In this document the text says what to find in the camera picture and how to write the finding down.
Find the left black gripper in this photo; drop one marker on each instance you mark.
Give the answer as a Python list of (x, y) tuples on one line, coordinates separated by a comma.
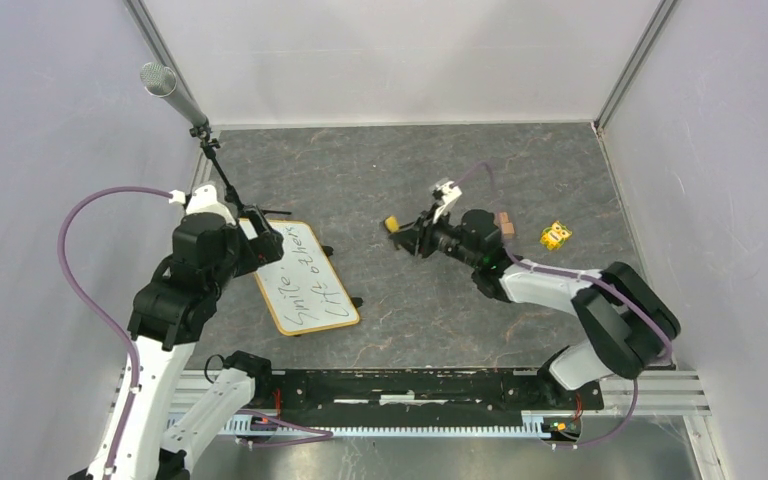
[(260, 250)]

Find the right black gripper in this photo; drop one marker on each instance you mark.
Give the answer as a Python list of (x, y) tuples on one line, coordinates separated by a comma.
[(420, 236)]

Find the yellow bone shaped eraser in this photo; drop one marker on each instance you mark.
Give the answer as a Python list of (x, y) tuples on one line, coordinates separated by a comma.
[(391, 224)]

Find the yellow framed whiteboard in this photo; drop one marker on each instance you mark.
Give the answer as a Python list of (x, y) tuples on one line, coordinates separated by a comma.
[(302, 290)]

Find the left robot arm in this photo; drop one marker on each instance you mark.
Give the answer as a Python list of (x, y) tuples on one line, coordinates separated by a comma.
[(168, 317)]

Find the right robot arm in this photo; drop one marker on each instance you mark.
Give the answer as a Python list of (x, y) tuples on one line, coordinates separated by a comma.
[(626, 324)]

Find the lower wooden cube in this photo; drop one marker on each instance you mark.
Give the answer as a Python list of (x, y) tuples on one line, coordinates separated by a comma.
[(507, 230)]

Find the black microphone tripod stand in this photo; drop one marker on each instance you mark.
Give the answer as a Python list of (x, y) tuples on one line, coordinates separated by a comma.
[(209, 146)]

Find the yellow owl toy block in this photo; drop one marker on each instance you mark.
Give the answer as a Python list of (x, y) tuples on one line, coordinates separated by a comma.
[(555, 236)]

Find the silver microphone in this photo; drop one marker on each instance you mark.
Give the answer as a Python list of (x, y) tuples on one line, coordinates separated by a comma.
[(162, 82)]

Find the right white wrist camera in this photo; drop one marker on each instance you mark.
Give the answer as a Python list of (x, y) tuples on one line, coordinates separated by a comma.
[(445, 194)]

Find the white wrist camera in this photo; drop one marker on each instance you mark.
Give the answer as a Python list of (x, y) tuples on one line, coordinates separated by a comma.
[(202, 199), (445, 194)]

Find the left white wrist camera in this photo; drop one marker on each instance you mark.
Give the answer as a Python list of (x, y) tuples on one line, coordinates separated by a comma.
[(202, 199)]

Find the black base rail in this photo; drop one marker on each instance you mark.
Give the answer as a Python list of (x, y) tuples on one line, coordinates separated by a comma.
[(434, 397)]

